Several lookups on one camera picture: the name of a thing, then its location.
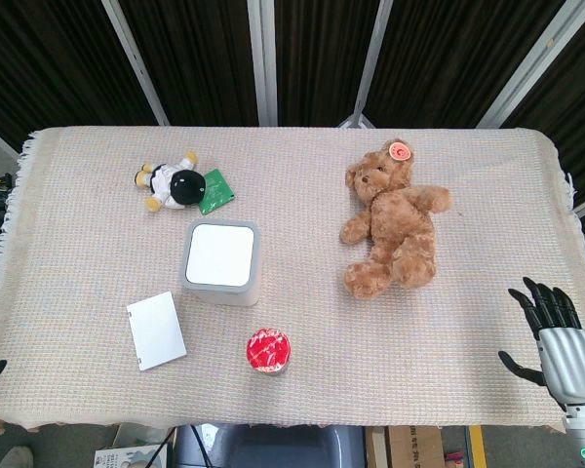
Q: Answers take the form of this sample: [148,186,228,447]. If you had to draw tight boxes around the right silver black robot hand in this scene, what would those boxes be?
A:
[497,276,585,413]

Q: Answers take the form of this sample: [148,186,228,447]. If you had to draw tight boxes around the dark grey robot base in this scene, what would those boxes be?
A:
[174,423,367,468]

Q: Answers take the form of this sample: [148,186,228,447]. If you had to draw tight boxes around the white square box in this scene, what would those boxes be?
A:
[180,218,263,308]

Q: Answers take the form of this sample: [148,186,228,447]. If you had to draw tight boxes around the cardboard box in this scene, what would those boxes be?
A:
[365,424,448,468]

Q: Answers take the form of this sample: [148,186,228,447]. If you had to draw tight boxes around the brown teddy bear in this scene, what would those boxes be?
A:
[339,138,454,300]

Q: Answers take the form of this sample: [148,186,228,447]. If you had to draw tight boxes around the beige woven fringed tablecloth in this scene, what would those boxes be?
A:
[0,125,585,435]

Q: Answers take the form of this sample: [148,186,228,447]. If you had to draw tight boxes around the red-lidded round container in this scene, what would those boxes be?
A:
[246,327,293,376]

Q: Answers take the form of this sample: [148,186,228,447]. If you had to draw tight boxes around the green card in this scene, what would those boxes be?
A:
[198,168,238,216]

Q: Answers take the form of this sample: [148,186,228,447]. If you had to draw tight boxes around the white flat rectangular plate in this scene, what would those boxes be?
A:
[126,291,188,372]

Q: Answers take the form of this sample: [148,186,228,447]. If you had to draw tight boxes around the black-headed white plush doll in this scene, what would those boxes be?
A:
[134,150,207,214]

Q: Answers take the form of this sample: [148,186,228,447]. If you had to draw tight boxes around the printed paper box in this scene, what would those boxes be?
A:
[94,422,176,468]

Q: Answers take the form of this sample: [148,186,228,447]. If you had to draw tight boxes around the black cable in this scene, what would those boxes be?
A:
[148,424,201,468]

